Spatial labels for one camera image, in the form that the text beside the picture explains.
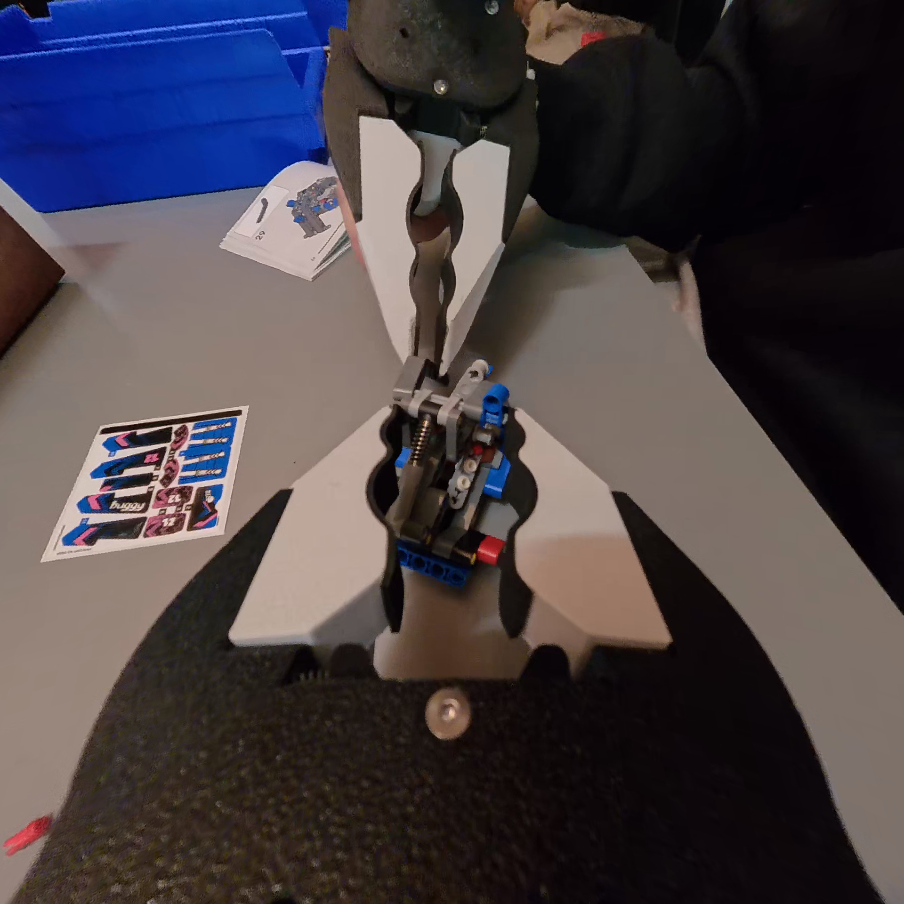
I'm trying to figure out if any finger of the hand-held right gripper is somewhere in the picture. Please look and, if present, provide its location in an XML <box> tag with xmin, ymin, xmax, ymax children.
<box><xmin>439</xmin><ymin>143</ymin><xmax>511</xmax><ymax>373</ymax></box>
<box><xmin>359</xmin><ymin>115</ymin><xmax>433</xmax><ymax>370</ymax></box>

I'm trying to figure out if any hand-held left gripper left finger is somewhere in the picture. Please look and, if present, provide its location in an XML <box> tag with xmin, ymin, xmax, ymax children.
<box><xmin>228</xmin><ymin>406</ymin><xmax>405</xmax><ymax>648</ymax></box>

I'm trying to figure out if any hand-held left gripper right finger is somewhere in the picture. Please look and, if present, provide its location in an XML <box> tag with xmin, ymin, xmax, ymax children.
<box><xmin>498</xmin><ymin>406</ymin><xmax>673</xmax><ymax>651</ymax></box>

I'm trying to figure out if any grey blue lego chassis assembly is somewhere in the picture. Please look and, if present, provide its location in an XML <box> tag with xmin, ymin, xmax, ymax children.
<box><xmin>385</xmin><ymin>356</ymin><xmax>517</xmax><ymax>590</ymax></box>

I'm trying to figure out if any person's right forearm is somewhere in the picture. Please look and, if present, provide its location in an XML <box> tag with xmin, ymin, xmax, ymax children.
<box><xmin>526</xmin><ymin>0</ymin><xmax>904</xmax><ymax>251</ymax></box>

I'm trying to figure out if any open lego instruction booklet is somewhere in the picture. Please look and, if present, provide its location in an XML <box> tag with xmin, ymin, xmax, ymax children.
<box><xmin>219</xmin><ymin>161</ymin><xmax>353</xmax><ymax>282</ymax></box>

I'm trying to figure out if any short red lego pin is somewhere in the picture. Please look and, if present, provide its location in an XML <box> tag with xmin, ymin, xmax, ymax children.
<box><xmin>3</xmin><ymin>814</ymin><xmax>55</xmax><ymax>857</ymax></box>

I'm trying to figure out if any blue pink sticker sheet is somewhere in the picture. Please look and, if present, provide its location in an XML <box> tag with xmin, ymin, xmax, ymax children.
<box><xmin>41</xmin><ymin>406</ymin><xmax>250</xmax><ymax>562</ymax></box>

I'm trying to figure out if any blue storage bin white tag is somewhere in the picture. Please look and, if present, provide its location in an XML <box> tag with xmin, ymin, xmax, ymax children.
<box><xmin>0</xmin><ymin>0</ymin><xmax>354</xmax><ymax>54</ymax></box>

